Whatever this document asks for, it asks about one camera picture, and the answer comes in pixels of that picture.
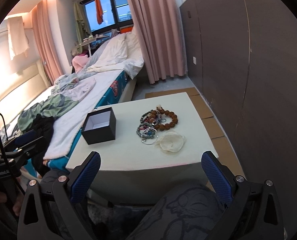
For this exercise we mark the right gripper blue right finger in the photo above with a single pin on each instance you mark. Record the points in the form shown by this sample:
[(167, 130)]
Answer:
[(219, 176)]

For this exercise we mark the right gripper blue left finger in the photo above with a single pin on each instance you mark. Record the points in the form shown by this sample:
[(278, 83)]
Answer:
[(82, 176)]

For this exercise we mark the black square jewelry box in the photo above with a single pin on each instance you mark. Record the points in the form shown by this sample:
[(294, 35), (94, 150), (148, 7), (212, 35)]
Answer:
[(99, 126)]

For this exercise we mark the person's left hand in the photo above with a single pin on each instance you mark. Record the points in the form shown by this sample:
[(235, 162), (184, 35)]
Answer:
[(17, 203)]

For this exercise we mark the brown cardboard floor sheet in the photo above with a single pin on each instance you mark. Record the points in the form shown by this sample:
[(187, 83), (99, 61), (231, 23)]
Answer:
[(216, 133)]

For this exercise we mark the dark patterned trouser leg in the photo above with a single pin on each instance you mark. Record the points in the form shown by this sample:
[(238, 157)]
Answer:
[(188, 211)]

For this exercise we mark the black garment on bed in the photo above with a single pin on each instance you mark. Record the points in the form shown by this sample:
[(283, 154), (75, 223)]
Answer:
[(43, 126)]

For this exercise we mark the bed with white blanket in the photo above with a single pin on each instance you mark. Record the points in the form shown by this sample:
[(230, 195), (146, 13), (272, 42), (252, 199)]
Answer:
[(110, 88)]

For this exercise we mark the white low table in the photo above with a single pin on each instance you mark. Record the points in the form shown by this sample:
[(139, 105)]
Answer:
[(138, 171)]

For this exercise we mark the green grey patterned garment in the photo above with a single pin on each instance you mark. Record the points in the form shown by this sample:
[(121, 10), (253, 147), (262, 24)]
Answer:
[(55, 105)]

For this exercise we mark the white printed t-shirt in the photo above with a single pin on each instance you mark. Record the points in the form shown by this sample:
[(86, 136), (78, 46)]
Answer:
[(80, 91)]

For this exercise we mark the light blue crumpled garment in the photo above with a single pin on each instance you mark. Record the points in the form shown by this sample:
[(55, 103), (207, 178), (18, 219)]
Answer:
[(65, 82)]

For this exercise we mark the pink plush toy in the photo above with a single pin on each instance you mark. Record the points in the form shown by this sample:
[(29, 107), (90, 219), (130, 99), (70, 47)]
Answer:
[(79, 61)]

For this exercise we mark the white hanging cloth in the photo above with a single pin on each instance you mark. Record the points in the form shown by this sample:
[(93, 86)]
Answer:
[(17, 40)]

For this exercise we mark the white duvet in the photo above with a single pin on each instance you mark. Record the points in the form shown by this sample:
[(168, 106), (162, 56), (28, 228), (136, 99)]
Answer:
[(132, 65)]

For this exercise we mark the white pillow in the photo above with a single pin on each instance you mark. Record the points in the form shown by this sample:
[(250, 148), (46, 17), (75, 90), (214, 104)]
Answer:
[(114, 53)]

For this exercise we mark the small white side table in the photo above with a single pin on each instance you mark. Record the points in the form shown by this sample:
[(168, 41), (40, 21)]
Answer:
[(94, 41)]

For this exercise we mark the pink curtain far left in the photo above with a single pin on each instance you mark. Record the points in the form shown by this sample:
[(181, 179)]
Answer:
[(44, 41)]

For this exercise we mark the dark framed window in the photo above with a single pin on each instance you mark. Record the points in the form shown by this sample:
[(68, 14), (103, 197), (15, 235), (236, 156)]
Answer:
[(116, 15)]

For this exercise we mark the orange hanging cloth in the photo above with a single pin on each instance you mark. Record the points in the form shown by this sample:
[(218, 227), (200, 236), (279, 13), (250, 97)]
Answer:
[(99, 12)]

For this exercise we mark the pink curtain near bed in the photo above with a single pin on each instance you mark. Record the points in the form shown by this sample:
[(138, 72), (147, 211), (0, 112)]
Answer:
[(158, 28)]

